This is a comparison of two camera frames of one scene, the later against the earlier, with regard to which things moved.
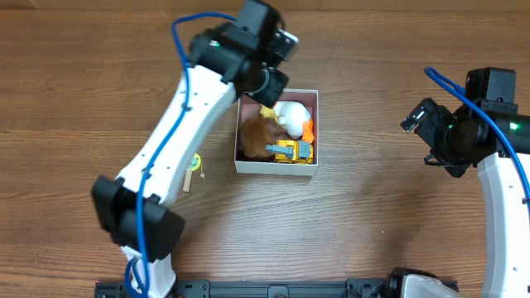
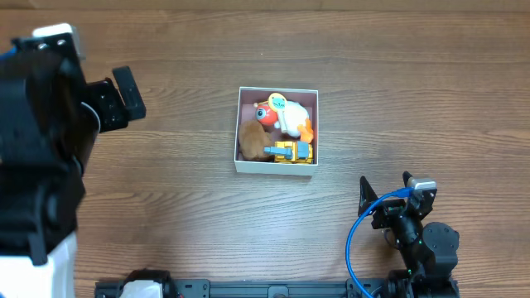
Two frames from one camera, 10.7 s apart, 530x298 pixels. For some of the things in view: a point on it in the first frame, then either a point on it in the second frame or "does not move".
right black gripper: (433, 129) to (394, 209)
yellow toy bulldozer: (291, 151) does not move
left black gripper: (270, 88) to (108, 106)
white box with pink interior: (248, 108) does not move
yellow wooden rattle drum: (195, 165) to (277, 102)
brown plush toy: (254, 136) does not move
